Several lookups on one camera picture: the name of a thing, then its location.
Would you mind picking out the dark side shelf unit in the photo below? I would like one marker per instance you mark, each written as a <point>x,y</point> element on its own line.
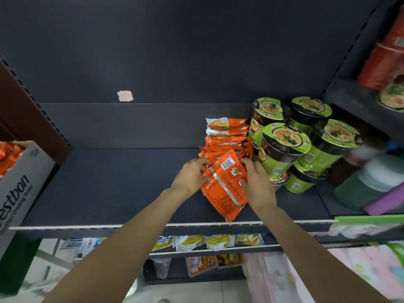
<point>353,94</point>

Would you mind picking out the yellow snack pack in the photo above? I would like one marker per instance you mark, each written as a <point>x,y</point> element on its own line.
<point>228,260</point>

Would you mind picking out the dark shelf board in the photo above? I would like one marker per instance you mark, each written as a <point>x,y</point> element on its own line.
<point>110,186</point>

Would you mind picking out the green cup noodle tub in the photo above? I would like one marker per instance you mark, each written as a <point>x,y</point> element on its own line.
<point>301,182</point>
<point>331,145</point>
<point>282,151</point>
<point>268,114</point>
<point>311,111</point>

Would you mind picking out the person's left thumb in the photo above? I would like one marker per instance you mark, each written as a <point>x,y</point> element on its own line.
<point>203,179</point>

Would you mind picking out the person's right hand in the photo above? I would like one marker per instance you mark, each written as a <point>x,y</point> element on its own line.
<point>260,189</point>

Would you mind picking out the red noodle cup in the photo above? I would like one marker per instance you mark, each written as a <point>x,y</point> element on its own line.
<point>396,28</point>
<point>377,67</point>

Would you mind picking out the dark red-lidded noodle cup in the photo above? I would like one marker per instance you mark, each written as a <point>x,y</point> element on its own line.
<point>279,179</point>

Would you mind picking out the person's right forearm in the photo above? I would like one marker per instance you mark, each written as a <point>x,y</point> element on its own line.
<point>315,258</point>

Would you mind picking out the person's left hand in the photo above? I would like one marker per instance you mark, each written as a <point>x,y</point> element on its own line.
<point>187,178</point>

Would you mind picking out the purple package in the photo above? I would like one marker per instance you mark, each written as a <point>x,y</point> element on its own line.
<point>386,201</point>

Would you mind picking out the yellow and white snack packet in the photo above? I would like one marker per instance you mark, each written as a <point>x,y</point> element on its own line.
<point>219,242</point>
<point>163,243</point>
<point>189,242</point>
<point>249,239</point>

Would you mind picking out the green cylinder with white cap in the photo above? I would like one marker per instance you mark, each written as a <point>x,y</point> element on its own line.
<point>359,186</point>

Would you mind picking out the stack of orange packets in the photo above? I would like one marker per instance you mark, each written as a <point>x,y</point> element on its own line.
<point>228,143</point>

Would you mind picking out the orange packets in carton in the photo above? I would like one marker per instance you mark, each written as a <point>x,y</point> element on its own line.
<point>8,156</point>

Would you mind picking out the green price strip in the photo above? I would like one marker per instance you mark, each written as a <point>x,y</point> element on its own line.
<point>369,220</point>

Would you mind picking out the person's left forearm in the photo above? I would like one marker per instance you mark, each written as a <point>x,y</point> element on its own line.
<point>126,249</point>

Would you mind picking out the orange noodle packet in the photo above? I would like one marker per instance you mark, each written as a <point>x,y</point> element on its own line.
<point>225,194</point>

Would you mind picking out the grey cardboard box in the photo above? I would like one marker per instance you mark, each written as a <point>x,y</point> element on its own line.
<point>22,192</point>

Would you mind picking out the clear plastic bag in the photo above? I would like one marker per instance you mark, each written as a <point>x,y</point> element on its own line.
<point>161,268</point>

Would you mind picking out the dark brown noodle cup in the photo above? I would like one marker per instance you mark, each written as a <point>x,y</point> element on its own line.
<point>359,154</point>

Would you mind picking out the pink tissue packs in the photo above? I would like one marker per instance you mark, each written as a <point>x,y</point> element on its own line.
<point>347,271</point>

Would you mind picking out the orange snack pack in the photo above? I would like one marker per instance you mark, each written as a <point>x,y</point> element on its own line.
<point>202,265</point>

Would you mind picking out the white sticker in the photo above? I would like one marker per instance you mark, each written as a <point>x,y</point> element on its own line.
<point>125,96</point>

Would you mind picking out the noodle bowl with green lid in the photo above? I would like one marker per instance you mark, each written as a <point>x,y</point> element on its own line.
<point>391,97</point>

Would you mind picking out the blue and white packets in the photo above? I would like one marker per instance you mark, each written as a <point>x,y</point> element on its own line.
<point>83,246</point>

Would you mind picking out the person's right thumb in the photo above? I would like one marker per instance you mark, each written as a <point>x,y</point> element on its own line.
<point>243,183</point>

